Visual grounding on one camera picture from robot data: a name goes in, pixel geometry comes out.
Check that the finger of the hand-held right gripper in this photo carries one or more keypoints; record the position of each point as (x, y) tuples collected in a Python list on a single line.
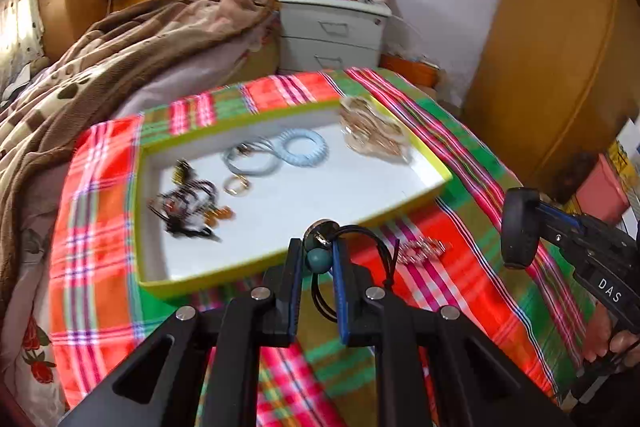
[(562, 242), (565, 217)]

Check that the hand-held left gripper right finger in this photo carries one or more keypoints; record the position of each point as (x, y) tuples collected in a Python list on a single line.
[(342, 297)]

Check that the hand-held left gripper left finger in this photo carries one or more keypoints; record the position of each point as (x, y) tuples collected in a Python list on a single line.
[(296, 292)]

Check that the black wrist band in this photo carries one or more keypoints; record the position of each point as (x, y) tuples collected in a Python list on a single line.
[(515, 227)]

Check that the yellow-green cardboard box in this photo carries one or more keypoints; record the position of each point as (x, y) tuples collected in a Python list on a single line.
[(320, 202)]

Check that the grey-blue bangle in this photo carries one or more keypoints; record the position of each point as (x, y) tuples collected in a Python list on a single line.
[(250, 167)]

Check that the gold pendant charm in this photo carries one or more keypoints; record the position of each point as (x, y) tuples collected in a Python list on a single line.
[(181, 172)]

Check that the transparent pink hair claw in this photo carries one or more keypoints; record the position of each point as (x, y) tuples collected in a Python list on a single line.
[(372, 132)]

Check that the person's right hand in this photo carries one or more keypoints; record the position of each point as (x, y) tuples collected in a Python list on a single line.
[(615, 339)]

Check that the pink plastic bin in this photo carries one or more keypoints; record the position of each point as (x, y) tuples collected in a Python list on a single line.
[(602, 189)]

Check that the rhinestone hair clip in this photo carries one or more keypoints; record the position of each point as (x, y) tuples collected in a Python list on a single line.
[(420, 252)]

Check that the wooden wardrobe door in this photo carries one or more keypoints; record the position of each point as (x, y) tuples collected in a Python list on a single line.
[(550, 32)]

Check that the plaid cloth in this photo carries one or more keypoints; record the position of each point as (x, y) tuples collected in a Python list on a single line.
[(95, 227)]

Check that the orange box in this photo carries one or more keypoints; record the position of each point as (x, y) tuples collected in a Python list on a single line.
[(412, 69)]

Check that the grey nightstand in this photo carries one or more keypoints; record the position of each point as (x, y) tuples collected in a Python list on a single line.
[(330, 37)]

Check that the floral bedsheet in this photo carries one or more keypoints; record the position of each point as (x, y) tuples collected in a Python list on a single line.
[(35, 357)]

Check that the brown spotted blanket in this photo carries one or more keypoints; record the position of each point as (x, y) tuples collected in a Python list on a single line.
[(125, 52)]

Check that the dotted curtain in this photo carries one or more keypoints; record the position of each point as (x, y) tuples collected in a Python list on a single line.
[(20, 7)]

